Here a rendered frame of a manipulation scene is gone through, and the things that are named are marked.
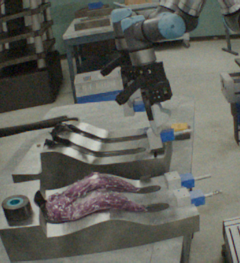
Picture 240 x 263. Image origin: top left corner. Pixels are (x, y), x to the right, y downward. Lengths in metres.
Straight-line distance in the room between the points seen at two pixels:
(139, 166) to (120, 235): 0.34
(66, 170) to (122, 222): 0.40
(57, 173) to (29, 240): 0.40
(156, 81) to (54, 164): 0.39
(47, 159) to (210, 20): 6.80
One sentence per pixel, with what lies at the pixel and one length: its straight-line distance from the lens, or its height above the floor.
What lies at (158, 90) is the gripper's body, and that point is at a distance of 1.36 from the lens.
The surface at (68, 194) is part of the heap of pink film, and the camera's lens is 1.22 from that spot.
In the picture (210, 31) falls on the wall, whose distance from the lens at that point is 8.06.
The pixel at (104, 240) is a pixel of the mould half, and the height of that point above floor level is 0.84.
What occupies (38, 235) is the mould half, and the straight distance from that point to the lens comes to 1.10.
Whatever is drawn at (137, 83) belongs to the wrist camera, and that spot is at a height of 1.09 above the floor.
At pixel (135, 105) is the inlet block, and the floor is 0.94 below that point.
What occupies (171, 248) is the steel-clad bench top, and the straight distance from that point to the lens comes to 1.10.
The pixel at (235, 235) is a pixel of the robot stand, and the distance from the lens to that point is 2.10.
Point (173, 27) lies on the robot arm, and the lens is 1.27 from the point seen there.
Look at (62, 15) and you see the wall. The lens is 7.84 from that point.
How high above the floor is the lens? 1.45
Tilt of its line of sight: 20 degrees down
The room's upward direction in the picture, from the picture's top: 9 degrees counter-clockwise
